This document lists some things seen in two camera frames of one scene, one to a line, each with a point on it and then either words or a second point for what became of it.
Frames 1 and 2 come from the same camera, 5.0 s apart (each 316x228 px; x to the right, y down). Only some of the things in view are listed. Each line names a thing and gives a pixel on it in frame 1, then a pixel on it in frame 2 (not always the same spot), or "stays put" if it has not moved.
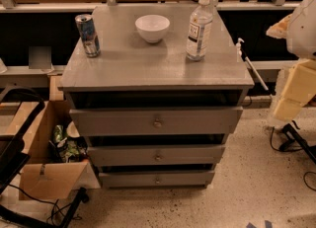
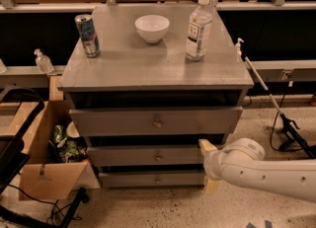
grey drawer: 160,155 stays put
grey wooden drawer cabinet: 151,116 stays put
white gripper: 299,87 -> 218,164
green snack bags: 65,149 stays put
